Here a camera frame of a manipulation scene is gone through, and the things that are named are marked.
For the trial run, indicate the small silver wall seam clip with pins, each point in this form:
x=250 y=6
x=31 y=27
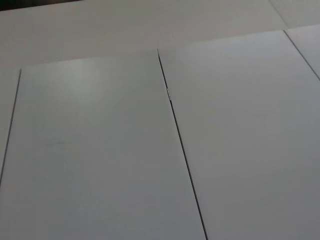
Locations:
x=169 y=94

